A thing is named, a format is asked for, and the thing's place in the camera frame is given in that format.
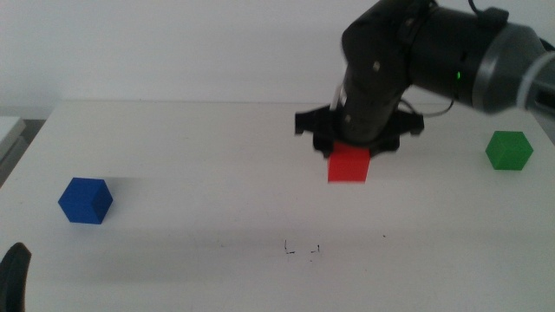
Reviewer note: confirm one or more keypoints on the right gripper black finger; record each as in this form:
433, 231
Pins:
383, 148
325, 148

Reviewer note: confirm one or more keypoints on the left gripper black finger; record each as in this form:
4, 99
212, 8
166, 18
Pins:
14, 281

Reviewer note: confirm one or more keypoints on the red cube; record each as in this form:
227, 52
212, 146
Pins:
349, 167

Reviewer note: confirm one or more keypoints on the blue cube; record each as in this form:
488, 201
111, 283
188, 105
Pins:
84, 201

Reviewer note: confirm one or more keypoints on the green cube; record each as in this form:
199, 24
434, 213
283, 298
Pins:
508, 151

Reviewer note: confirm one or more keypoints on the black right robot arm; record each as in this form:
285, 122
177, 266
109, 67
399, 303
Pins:
433, 47

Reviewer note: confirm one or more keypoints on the white side table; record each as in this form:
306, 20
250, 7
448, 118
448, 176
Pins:
8, 128

